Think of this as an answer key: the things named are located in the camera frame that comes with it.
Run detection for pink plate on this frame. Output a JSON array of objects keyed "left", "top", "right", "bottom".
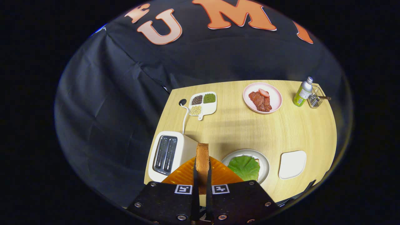
[{"left": 243, "top": 82, "right": 283, "bottom": 114}]

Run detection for green lettuce leaf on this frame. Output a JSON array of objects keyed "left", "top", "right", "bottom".
[{"left": 227, "top": 156, "right": 260, "bottom": 182}]

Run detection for green label metal bottle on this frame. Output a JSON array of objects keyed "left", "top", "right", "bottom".
[{"left": 293, "top": 77, "right": 313, "bottom": 107}]

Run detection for white toaster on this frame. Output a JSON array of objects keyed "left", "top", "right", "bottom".
[{"left": 148, "top": 131, "right": 199, "bottom": 183}]

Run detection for white divided dish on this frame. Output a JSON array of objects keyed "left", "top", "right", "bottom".
[{"left": 188, "top": 92, "right": 217, "bottom": 121}]

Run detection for toasted bread slice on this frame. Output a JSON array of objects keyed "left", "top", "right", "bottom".
[{"left": 196, "top": 143, "right": 210, "bottom": 195}]

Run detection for white toaster cable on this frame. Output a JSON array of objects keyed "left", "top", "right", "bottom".
[{"left": 181, "top": 105, "right": 190, "bottom": 134}]

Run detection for white square plate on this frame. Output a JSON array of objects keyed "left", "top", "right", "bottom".
[{"left": 279, "top": 150, "right": 307, "bottom": 180}]

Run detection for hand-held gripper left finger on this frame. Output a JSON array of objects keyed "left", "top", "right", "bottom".
[{"left": 127, "top": 156, "right": 200, "bottom": 224}]

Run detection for round grey plate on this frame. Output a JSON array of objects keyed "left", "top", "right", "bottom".
[{"left": 221, "top": 149, "right": 270, "bottom": 185}]

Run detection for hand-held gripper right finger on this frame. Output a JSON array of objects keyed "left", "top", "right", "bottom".
[{"left": 206, "top": 156, "right": 280, "bottom": 224}]

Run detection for red meat slices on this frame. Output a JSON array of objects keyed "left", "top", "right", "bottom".
[{"left": 248, "top": 91, "right": 272, "bottom": 112}]

